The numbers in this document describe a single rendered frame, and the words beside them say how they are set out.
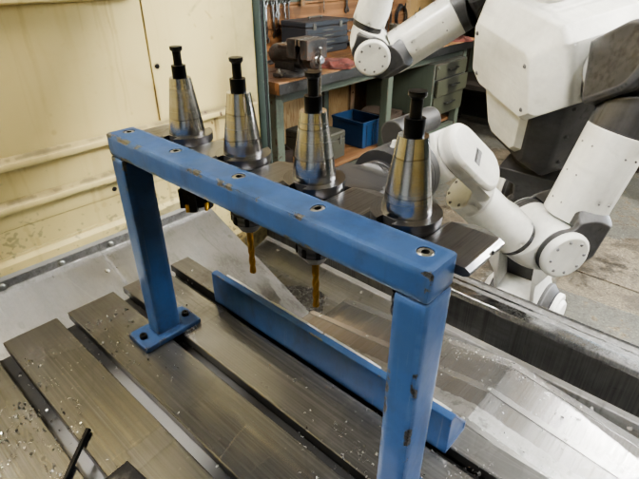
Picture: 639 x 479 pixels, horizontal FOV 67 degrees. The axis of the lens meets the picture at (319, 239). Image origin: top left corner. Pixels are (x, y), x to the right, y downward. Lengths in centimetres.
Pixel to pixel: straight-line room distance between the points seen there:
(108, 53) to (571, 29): 83
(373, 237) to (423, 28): 79
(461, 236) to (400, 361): 11
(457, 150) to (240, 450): 46
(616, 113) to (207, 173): 56
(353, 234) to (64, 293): 82
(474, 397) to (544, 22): 62
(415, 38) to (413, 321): 83
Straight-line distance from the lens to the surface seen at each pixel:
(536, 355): 111
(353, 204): 45
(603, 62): 81
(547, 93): 88
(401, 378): 42
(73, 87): 108
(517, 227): 77
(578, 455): 92
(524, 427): 91
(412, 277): 35
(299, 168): 47
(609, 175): 80
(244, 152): 54
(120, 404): 73
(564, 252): 81
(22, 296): 112
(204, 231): 124
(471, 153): 66
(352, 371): 67
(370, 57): 111
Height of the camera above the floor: 141
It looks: 30 degrees down
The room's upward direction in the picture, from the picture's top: straight up
